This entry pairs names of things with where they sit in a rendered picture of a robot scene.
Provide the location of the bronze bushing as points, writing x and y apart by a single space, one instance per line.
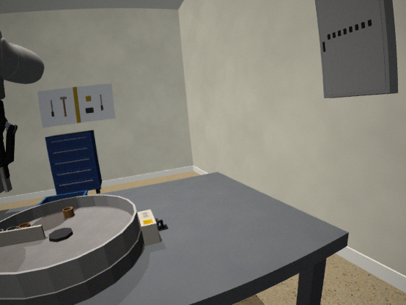
24 225
68 212

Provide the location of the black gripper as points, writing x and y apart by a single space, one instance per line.
8 156

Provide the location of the blue open tray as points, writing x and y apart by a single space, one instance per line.
62 196

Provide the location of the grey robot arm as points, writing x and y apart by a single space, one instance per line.
18 65

